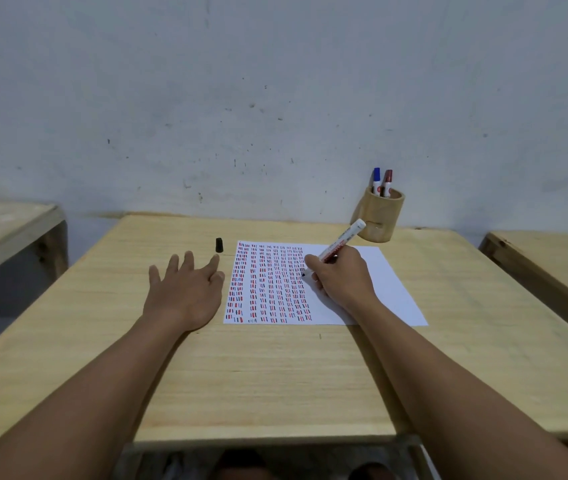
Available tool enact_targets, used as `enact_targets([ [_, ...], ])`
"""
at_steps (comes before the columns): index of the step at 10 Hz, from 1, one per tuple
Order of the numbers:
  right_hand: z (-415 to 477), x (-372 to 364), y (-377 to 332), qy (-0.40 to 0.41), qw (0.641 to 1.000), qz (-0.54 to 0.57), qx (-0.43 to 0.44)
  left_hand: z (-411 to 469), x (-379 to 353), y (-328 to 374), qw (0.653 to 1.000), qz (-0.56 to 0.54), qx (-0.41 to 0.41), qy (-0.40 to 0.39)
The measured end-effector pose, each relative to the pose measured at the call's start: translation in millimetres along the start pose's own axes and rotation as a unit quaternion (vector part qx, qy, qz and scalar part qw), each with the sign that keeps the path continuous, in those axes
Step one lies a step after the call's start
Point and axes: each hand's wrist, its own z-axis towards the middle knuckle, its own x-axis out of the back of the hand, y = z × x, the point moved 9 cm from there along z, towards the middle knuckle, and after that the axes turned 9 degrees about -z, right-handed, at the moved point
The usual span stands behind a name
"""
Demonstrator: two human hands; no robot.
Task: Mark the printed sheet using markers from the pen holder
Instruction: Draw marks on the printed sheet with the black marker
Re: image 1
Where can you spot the person's right forearm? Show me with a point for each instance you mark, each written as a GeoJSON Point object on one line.
{"type": "Point", "coordinates": [454, 394]}

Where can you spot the person's left hand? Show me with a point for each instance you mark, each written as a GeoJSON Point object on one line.
{"type": "Point", "coordinates": [184, 299]}

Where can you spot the black marker cap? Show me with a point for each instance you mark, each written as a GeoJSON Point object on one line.
{"type": "Point", "coordinates": [219, 245]}

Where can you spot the red capped marker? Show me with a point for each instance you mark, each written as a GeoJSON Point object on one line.
{"type": "Point", "coordinates": [387, 182]}

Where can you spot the wooden pen holder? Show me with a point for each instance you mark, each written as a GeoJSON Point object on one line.
{"type": "Point", "coordinates": [380, 217]}

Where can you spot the blue capped marker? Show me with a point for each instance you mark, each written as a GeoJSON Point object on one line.
{"type": "Point", "coordinates": [376, 179]}

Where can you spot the person's left middle finger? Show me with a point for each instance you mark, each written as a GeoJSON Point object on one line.
{"type": "Point", "coordinates": [187, 262]}

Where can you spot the person's left thumb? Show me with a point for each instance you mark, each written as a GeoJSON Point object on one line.
{"type": "Point", "coordinates": [219, 282]}

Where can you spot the white marker pen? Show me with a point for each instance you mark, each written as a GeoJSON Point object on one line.
{"type": "Point", "coordinates": [345, 238]}

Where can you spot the white paper with marker strokes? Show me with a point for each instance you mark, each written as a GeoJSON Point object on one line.
{"type": "Point", "coordinates": [269, 289]}

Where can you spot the wooden side table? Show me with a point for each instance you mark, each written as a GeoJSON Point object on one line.
{"type": "Point", "coordinates": [3, 234]}
{"type": "Point", "coordinates": [559, 269]}

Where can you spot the person's left forearm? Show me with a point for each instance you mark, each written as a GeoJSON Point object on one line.
{"type": "Point", "coordinates": [83, 399]}

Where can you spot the person's right hand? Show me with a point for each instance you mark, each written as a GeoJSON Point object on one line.
{"type": "Point", "coordinates": [346, 282]}

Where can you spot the person's left little finger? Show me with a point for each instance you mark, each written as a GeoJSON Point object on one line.
{"type": "Point", "coordinates": [154, 276]}

